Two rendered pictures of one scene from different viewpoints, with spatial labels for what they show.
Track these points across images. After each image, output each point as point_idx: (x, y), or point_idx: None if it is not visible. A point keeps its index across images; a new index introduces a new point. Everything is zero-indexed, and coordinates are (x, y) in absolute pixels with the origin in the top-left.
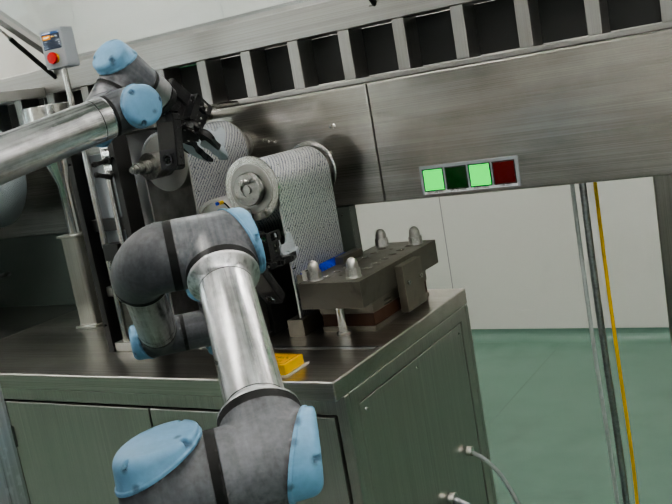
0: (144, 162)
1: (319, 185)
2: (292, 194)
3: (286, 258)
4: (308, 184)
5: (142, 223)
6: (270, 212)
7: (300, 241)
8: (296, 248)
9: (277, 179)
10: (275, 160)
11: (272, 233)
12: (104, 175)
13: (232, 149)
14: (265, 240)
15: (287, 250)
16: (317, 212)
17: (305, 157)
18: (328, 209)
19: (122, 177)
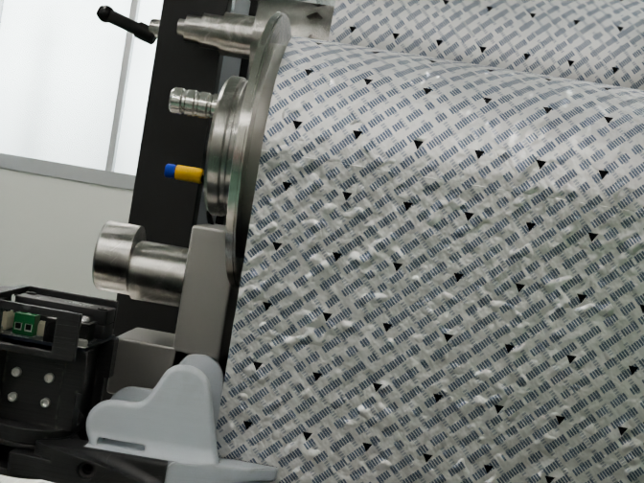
0: (230, 16)
1: (616, 277)
2: (363, 234)
3: (42, 455)
4: (520, 238)
5: (185, 201)
6: (226, 264)
7: (321, 459)
8: (206, 461)
9: (282, 128)
10: (384, 65)
11: (52, 319)
12: (125, 22)
13: (586, 79)
14: (11, 332)
15: (136, 439)
16: (531, 392)
17: (604, 120)
18: (638, 417)
19: (168, 43)
